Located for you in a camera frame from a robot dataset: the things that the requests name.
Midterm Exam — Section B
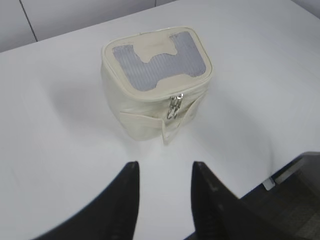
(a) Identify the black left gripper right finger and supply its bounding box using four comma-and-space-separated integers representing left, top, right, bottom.
191, 161, 283, 240

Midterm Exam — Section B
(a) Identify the cream zippered bag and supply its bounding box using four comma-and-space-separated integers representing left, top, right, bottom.
101, 26, 213, 144

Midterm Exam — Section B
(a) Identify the silver metal zipper pull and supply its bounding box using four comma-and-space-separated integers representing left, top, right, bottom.
166, 93, 184, 120

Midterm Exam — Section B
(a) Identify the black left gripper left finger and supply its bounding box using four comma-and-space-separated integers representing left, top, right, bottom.
36, 161, 140, 240

